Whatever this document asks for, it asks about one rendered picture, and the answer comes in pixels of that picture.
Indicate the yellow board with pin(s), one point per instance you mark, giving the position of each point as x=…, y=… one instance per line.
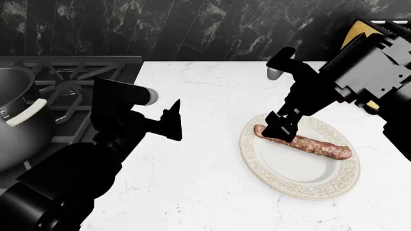
x=354, y=33

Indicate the left gripper camera grey lens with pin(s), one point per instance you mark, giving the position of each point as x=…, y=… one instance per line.
x=151, y=96

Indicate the black gas stove with grates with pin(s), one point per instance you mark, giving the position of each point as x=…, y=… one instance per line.
x=96, y=65

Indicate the right gripper camera grey lens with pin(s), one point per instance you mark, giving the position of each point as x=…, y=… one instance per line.
x=279, y=65

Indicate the white plate with gold rim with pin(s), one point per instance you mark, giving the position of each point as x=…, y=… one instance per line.
x=289, y=173

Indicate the brown sausage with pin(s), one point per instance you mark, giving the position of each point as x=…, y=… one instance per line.
x=324, y=149

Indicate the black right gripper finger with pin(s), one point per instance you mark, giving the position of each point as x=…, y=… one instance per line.
x=289, y=130
x=272, y=125

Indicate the black slatted rack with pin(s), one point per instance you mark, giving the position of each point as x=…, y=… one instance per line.
x=393, y=27

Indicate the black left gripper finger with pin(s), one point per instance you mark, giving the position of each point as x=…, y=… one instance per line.
x=173, y=111
x=170, y=131

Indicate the gripper camera grey lens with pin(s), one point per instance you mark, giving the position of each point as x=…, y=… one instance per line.
x=279, y=65
x=151, y=96

